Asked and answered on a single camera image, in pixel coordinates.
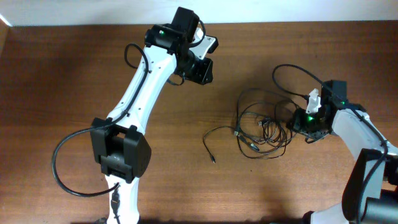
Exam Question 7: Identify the black usb cables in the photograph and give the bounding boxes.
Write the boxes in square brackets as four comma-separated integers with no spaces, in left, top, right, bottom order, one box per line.
[202,88,301,164]

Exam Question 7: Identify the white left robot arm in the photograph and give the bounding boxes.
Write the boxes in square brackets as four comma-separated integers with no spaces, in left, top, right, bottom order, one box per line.
[90,7,218,223]

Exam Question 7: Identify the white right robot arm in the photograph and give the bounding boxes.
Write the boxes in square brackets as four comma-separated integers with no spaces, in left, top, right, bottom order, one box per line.
[287,80,397,224]

